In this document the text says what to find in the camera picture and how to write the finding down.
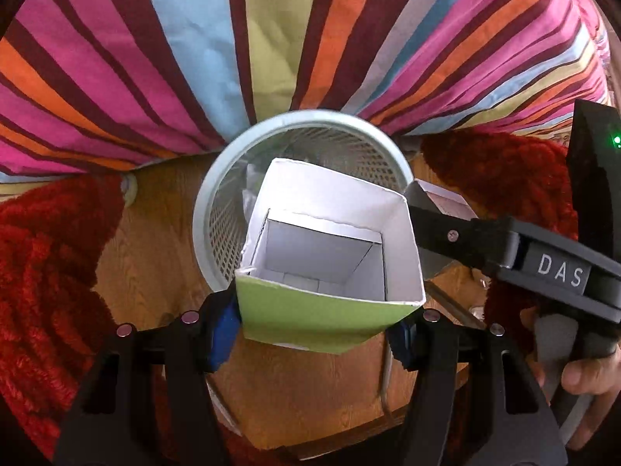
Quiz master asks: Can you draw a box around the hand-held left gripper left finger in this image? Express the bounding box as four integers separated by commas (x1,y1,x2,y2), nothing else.
51,291,243,466

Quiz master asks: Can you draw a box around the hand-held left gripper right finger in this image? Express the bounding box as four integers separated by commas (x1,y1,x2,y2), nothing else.
385,308,571,466

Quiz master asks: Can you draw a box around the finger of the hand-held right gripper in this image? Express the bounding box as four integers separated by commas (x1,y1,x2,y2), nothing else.
405,182,517,275

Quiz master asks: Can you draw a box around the small grey cardboard box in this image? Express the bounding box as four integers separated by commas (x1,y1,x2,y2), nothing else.
408,179,479,280

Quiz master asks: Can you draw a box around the green paper box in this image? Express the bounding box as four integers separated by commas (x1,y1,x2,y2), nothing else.
234,158,427,355

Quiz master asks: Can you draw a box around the white mesh waste basket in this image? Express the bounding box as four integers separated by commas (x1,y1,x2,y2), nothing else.
193,109,413,292

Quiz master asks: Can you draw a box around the person's right hand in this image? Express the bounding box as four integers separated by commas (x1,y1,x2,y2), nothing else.
560,355,621,450

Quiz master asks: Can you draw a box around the red fluffy rug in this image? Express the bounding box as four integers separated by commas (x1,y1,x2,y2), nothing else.
420,129,583,336

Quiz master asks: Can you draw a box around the white round object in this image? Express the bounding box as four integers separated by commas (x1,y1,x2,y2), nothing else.
120,174,140,205

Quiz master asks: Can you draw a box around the person's left leg red fleece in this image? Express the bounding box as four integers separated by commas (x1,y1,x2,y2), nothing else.
0,172,129,457

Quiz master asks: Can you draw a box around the striped bed sheet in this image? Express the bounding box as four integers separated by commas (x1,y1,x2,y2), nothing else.
0,0,614,185

